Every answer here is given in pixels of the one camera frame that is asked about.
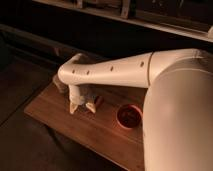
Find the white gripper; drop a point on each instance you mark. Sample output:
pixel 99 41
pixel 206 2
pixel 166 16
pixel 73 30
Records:
pixel 77 97

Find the red curved tool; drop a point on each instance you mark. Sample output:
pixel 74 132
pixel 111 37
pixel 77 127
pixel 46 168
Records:
pixel 99 100

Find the white shelf ledge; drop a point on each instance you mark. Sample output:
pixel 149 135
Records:
pixel 187 28

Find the wooden table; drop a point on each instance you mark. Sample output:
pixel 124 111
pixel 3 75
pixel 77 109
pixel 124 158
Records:
pixel 99 132

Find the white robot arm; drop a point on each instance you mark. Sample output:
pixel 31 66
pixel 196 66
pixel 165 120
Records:
pixel 178 106

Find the red ceramic bowl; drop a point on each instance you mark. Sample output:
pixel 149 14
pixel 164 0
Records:
pixel 129 116

